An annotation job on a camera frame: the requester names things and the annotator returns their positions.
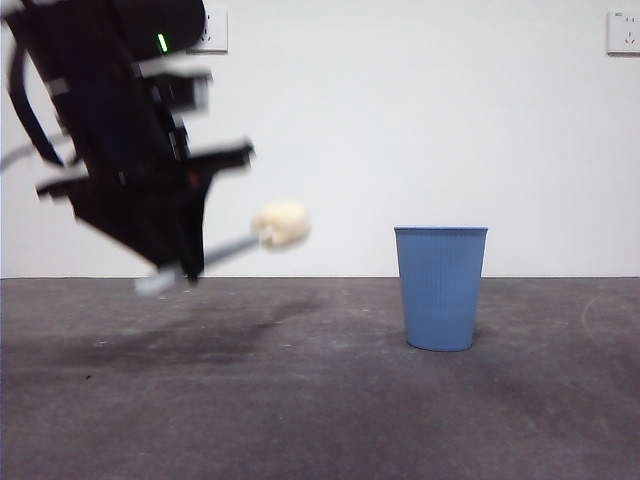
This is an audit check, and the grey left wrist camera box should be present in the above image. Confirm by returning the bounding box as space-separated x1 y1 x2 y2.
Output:
130 58 215 115

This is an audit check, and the white wall socket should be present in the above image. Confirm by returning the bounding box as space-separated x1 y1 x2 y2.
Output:
606 9 640 56
189 7 229 54

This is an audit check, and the grey-handled sponge cup brush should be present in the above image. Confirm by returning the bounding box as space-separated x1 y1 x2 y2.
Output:
134 199 312 297

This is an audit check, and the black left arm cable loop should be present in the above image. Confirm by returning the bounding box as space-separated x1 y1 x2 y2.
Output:
8 47 69 169

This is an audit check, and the blue ribbed plastic cup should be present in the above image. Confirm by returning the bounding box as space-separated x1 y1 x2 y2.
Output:
393 225 489 353

